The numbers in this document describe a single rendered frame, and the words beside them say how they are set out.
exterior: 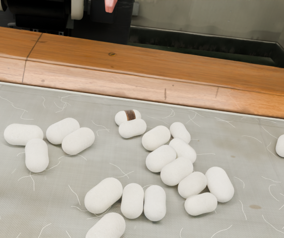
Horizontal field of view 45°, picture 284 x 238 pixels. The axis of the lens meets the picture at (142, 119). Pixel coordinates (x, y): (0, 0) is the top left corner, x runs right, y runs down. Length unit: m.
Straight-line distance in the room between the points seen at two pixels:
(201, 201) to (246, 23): 2.37
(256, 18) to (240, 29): 0.13
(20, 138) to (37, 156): 0.04
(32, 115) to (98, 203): 0.16
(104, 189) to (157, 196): 0.05
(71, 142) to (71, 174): 0.03
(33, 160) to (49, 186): 0.03
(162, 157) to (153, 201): 0.06
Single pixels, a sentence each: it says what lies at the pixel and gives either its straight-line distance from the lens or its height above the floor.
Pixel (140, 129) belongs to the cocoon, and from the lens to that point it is 0.37.
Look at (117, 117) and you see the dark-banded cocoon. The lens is 0.38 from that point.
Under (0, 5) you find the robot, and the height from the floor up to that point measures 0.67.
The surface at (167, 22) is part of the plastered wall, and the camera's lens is 2.47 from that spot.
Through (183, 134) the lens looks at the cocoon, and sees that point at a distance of 0.37.
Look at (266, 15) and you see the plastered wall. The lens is 2.67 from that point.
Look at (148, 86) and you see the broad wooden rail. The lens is 0.45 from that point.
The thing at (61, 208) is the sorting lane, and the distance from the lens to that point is 0.31.
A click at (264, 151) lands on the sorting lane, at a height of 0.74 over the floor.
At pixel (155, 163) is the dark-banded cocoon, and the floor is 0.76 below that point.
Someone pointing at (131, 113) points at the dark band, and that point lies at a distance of 0.39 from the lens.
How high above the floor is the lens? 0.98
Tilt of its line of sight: 35 degrees down
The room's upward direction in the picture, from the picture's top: 11 degrees clockwise
